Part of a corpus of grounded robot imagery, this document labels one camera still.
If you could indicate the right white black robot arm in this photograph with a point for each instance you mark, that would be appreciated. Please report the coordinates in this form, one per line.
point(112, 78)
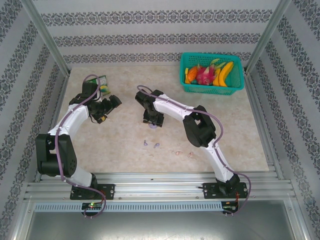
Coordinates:
point(175, 110)

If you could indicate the grey metal panel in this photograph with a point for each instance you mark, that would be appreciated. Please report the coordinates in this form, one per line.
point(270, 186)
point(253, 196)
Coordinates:
point(160, 227)

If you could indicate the aluminium frame post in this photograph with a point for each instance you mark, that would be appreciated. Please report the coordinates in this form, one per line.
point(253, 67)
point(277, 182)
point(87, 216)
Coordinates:
point(268, 35)
point(46, 35)

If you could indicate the yellow fruit slice toy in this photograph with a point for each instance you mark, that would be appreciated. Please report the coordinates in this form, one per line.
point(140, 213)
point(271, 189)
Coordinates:
point(186, 73)

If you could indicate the pink dragon fruit toy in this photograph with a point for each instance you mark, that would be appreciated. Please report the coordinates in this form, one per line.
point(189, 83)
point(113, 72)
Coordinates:
point(205, 75)

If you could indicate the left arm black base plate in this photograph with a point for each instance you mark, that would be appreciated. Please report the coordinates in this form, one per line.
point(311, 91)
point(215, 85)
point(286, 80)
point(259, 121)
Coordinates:
point(108, 191)

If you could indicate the orange fruit toy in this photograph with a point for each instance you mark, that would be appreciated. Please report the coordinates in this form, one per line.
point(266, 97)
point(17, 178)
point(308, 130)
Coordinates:
point(192, 74)

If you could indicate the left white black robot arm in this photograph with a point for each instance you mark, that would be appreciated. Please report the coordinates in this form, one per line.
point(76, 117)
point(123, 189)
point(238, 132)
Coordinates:
point(67, 120)

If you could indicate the aluminium mounting rail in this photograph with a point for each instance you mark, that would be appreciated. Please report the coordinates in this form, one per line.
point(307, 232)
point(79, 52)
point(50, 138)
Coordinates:
point(160, 187)

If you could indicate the green snack packet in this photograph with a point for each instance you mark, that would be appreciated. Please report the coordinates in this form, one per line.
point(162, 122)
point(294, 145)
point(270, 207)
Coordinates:
point(105, 83)

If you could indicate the aluminium side rail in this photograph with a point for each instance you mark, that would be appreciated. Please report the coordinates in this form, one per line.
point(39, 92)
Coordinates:
point(60, 100)
point(261, 120)

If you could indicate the yellow banana toy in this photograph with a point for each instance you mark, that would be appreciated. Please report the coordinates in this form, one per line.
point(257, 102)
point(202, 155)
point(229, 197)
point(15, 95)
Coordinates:
point(225, 72)

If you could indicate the right aluminium frame post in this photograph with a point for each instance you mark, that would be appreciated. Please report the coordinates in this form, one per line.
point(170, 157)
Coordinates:
point(268, 35)

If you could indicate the purple earbud charging case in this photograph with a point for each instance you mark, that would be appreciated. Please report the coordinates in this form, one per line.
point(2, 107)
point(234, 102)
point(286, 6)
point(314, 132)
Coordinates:
point(153, 126)

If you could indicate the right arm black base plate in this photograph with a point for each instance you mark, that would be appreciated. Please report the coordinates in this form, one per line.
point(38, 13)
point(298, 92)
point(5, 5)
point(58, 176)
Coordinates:
point(208, 191)

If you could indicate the teal plastic basket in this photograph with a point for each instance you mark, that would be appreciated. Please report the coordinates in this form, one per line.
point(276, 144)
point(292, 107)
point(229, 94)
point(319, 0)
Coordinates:
point(207, 91)

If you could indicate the right aluminium side rail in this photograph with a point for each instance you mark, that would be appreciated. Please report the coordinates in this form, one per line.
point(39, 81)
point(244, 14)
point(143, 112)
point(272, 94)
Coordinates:
point(261, 120)

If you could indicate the left aluminium frame post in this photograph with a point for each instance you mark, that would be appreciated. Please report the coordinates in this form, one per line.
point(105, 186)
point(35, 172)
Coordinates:
point(46, 35)

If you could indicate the left aluminium side rail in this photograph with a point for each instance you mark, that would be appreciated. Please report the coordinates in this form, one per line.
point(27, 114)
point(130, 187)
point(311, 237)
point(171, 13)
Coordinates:
point(60, 100)

